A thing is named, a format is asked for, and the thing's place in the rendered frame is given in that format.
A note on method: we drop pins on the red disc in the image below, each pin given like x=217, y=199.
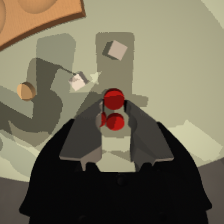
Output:
x=115, y=121
x=103, y=118
x=114, y=99

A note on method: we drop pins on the tan round disc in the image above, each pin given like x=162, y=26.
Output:
x=26, y=91

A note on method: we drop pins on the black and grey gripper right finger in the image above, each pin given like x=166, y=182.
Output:
x=152, y=142

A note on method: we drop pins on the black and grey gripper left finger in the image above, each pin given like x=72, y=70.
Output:
x=79, y=141

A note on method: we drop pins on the beige square block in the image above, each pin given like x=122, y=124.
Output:
x=117, y=50
x=78, y=81

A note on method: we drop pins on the tan tray with round pockets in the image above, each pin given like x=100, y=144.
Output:
x=22, y=18

